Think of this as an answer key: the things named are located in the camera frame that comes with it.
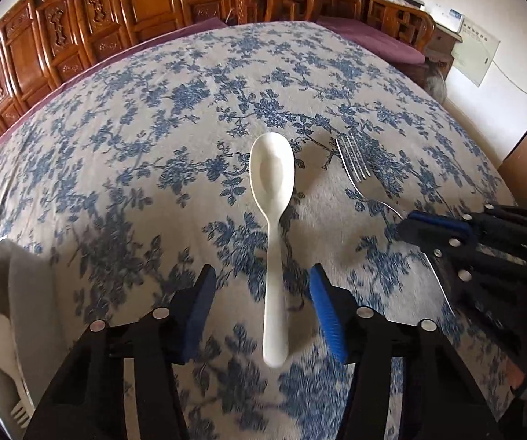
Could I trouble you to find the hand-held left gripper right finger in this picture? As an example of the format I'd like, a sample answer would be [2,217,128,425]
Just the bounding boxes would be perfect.
[308,263,505,440]

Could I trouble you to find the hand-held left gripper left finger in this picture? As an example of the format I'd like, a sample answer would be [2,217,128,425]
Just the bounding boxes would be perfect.
[22,263,218,440]

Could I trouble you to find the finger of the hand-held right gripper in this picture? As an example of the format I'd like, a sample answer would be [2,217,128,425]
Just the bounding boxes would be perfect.
[431,242,527,300]
[398,204,527,249]

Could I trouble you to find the rectangular metal tray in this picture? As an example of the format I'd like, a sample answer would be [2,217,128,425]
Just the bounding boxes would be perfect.
[0,237,69,440]

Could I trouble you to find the grey fluffy object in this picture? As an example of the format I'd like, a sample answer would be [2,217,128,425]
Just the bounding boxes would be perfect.
[425,61,448,104]

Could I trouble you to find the small wooden cabinet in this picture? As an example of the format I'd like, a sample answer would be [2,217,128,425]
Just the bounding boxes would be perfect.
[424,27,463,69]

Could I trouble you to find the purple seat cushion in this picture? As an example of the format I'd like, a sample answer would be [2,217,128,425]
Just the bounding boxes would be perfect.
[316,16,426,66]

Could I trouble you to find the carved wooden bench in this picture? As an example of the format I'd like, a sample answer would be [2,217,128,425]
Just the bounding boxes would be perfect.
[359,0,436,56]

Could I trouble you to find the white box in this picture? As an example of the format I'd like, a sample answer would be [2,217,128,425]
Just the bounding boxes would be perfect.
[431,2,466,33]

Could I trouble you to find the blue floral bedsheet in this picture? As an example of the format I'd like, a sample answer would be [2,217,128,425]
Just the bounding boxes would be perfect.
[0,21,518,440]

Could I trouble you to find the white cable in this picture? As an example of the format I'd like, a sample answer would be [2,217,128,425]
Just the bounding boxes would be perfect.
[493,59,527,102]

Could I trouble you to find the white wall panel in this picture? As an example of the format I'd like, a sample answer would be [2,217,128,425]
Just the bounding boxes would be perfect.
[451,21,501,88]

